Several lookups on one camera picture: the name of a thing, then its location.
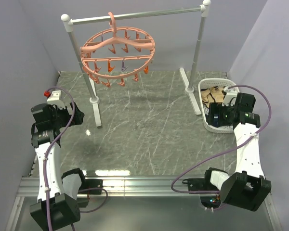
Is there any beige underwear with navy trim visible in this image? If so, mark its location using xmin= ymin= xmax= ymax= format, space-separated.
xmin=200 ymin=86 xmax=226 ymax=107

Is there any orange clothes clip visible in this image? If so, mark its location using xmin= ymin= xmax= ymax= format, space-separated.
xmin=144 ymin=66 xmax=149 ymax=74

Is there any pink round clip hanger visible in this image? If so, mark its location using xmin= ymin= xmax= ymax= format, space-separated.
xmin=80 ymin=12 xmax=156 ymax=87

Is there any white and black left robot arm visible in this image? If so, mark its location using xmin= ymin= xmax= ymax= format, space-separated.
xmin=30 ymin=103 xmax=88 ymax=231

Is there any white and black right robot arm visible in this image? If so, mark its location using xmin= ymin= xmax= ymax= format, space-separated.
xmin=202 ymin=93 xmax=272 ymax=211

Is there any purple clothes clip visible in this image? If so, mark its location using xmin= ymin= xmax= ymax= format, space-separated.
xmin=121 ymin=59 xmax=128 ymax=72

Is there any white plastic laundry basket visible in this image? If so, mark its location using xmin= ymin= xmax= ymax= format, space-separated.
xmin=198 ymin=78 xmax=235 ymax=134

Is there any white and silver clothes rack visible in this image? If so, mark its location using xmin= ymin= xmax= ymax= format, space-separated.
xmin=61 ymin=0 xmax=211 ymax=128

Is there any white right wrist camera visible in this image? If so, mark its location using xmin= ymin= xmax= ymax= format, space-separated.
xmin=222 ymin=87 xmax=239 ymax=107

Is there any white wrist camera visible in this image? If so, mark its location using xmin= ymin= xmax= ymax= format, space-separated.
xmin=44 ymin=90 xmax=66 ymax=109
xmin=222 ymin=87 xmax=239 ymax=107

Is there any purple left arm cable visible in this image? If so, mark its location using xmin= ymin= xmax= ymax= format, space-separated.
xmin=43 ymin=86 xmax=109 ymax=231

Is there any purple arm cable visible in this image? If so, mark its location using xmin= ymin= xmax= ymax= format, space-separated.
xmin=43 ymin=86 xmax=109 ymax=231
xmin=171 ymin=84 xmax=273 ymax=193

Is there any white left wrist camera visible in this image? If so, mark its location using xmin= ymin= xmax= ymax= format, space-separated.
xmin=44 ymin=90 xmax=66 ymax=109

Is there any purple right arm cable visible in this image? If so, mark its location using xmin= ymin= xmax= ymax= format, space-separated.
xmin=171 ymin=84 xmax=273 ymax=193

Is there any aluminium mounting rail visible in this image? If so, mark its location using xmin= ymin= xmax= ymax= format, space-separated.
xmin=16 ymin=175 xmax=272 ymax=197

